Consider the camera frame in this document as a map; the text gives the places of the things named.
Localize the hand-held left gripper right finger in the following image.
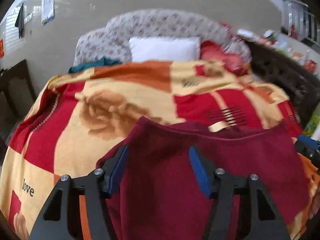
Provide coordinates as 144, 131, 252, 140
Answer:
189, 145, 292, 240

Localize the red orange patterned blanket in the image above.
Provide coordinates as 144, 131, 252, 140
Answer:
0, 60, 320, 240

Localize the red pillow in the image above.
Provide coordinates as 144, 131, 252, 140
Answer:
200, 40, 250, 75

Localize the metal stair railing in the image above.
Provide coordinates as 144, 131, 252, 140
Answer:
282, 0, 320, 48

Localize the teal cloth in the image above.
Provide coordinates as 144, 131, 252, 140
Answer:
68, 57, 123, 73

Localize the maroon sweater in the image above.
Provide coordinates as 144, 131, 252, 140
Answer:
96, 116, 312, 240

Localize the grey floral quilt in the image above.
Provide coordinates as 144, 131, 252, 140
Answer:
74, 9, 252, 67

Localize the hanging dark cloth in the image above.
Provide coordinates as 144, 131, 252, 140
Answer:
15, 3, 25, 38

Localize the pile of bottles and packets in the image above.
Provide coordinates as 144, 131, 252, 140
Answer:
237, 29, 320, 75

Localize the white pillow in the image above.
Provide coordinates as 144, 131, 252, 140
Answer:
129, 37, 202, 62

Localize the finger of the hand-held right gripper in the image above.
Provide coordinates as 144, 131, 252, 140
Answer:
297, 134, 320, 147

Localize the eye chart wall calendar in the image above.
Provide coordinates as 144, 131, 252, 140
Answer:
41, 0, 56, 25

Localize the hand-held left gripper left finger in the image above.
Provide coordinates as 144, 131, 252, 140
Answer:
29, 145, 129, 240

